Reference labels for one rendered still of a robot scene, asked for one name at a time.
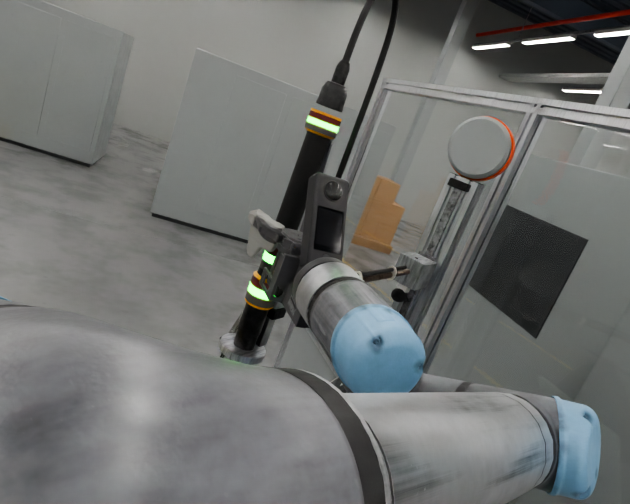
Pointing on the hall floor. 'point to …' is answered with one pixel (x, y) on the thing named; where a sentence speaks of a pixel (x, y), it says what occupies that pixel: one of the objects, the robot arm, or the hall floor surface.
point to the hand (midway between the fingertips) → (283, 218)
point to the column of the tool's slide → (441, 244)
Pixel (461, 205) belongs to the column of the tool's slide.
